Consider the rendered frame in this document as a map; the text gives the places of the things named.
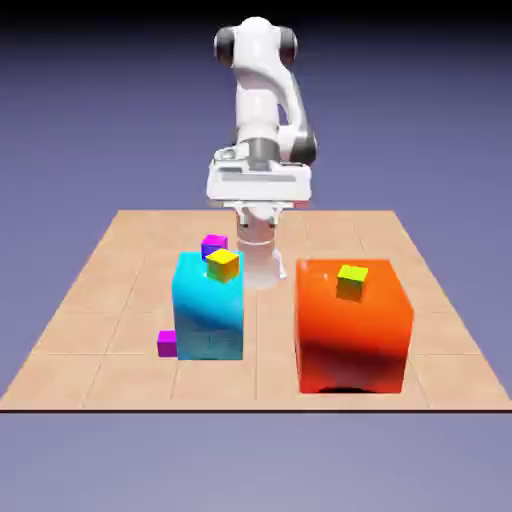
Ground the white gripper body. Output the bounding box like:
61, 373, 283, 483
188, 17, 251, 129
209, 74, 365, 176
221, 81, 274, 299
205, 160, 313, 209

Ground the small magenta cube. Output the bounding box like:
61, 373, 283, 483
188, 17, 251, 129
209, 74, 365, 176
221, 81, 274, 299
200, 233, 230, 261
156, 329, 179, 359

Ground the small yellow cube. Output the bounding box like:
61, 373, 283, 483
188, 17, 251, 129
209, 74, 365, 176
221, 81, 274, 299
204, 247, 241, 284

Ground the small yellow-green cube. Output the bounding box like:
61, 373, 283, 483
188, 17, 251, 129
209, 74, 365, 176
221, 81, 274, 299
334, 263, 370, 304

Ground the large cyan box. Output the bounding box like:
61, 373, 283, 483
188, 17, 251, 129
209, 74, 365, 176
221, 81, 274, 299
170, 250, 246, 362

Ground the large orange box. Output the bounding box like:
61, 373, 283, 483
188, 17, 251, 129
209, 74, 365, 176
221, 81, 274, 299
294, 258, 416, 396

